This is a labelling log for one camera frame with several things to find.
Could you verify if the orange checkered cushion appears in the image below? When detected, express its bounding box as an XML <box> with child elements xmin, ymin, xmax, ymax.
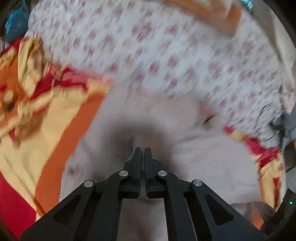
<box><xmin>164</xmin><ymin>0</ymin><xmax>242</xmax><ymax>37</ymax></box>

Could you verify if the floral white bed sheet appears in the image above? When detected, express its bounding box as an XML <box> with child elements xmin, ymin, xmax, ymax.
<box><xmin>27</xmin><ymin>1</ymin><xmax>285</xmax><ymax>148</ymax></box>

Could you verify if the beige curtain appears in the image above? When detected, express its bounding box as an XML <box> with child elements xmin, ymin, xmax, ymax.
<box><xmin>252</xmin><ymin>1</ymin><xmax>295</xmax><ymax>113</ymax></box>

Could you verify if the beige grey jacket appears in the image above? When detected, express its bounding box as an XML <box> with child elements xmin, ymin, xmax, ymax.
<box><xmin>61</xmin><ymin>91</ymin><xmax>259</xmax><ymax>240</ymax></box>

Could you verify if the blue plastic bag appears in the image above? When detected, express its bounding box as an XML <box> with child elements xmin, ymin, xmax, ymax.
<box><xmin>4</xmin><ymin>0</ymin><xmax>30</xmax><ymax>43</ymax></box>

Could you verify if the orange red yellow blanket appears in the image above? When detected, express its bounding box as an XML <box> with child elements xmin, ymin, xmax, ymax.
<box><xmin>1</xmin><ymin>37</ymin><xmax>112</xmax><ymax>239</ymax></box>

